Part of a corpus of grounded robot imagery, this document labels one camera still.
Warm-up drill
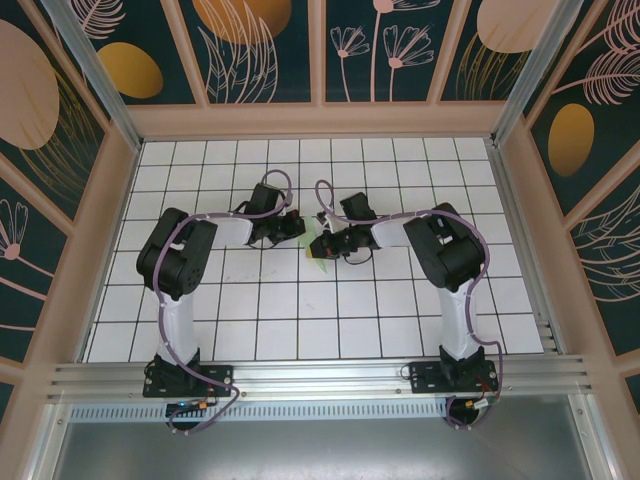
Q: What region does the light green paper sheet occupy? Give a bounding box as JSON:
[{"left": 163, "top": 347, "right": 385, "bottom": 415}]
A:
[{"left": 297, "top": 213, "right": 332, "bottom": 275}]

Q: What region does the grey metal sheet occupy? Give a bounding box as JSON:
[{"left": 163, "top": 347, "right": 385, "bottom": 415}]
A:
[{"left": 49, "top": 419, "right": 601, "bottom": 480}]

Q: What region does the long aluminium mounting rail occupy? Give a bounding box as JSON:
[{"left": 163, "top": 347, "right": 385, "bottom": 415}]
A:
[{"left": 47, "top": 354, "right": 599, "bottom": 401}]

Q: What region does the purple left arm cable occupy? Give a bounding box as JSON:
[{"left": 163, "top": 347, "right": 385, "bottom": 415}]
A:
[{"left": 148, "top": 169, "right": 295, "bottom": 437}]

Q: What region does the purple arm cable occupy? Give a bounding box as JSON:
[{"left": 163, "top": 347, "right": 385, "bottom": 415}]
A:
[
  {"left": 148, "top": 169, "right": 295, "bottom": 437},
  {"left": 313, "top": 178, "right": 505, "bottom": 432}
]

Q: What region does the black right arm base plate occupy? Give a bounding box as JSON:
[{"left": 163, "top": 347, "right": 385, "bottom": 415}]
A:
[{"left": 408, "top": 360, "right": 499, "bottom": 396}]

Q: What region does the perforated metal cable tray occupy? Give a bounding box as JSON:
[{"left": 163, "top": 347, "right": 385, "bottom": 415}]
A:
[{"left": 69, "top": 403, "right": 451, "bottom": 421}]

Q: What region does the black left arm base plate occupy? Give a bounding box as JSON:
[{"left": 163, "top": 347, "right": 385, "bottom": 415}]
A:
[{"left": 142, "top": 363, "right": 236, "bottom": 399}]

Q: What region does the aluminium side rail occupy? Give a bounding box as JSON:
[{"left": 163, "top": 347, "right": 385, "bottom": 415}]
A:
[{"left": 487, "top": 139, "right": 569, "bottom": 354}]

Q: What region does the aluminium corner post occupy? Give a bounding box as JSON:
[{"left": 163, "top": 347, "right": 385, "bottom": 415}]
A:
[
  {"left": 39, "top": 0, "right": 144, "bottom": 151},
  {"left": 492, "top": 0, "right": 584, "bottom": 146}
]

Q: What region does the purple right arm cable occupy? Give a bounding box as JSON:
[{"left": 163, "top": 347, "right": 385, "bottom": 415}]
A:
[{"left": 313, "top": 178, "right": 505, "bottom": 432}]

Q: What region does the aluminium frame profile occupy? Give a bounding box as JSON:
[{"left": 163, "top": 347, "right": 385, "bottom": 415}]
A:
[
  {"left": 29, "top": 402, "right": 74, "bottom": 480},
  {"left": 567, "top": 394, "right": 619, "bottom": 480}
]

